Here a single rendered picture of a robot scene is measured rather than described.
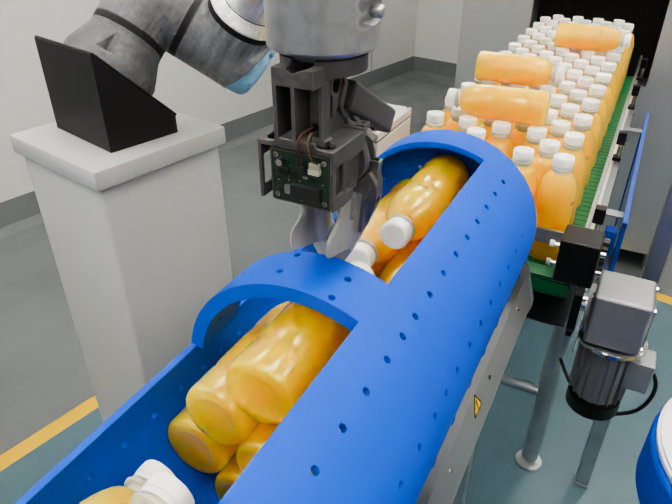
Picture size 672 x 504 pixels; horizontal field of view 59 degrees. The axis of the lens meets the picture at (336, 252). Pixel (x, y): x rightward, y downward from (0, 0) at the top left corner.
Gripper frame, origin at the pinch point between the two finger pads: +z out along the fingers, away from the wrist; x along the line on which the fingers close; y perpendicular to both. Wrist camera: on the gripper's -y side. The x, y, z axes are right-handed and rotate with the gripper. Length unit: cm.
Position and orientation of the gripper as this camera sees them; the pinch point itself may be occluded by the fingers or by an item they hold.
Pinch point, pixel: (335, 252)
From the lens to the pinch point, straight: 59.0
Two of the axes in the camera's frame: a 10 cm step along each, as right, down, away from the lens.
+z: 0.0, 8.5, 5.3
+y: -4.6, 4.7, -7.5
